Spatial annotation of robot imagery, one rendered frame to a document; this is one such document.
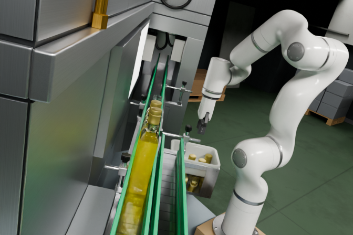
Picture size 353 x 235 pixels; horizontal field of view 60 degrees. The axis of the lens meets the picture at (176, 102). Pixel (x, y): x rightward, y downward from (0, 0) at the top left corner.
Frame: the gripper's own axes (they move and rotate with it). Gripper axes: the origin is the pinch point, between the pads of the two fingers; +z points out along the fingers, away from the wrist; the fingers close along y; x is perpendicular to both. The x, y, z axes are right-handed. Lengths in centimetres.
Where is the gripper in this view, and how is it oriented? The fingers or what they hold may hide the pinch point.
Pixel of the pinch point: (200, 127)
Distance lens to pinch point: 136.4
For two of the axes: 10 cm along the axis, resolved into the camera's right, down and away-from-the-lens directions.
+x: 9.7, 2.2, 0.8
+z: -2.4, 9.1, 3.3
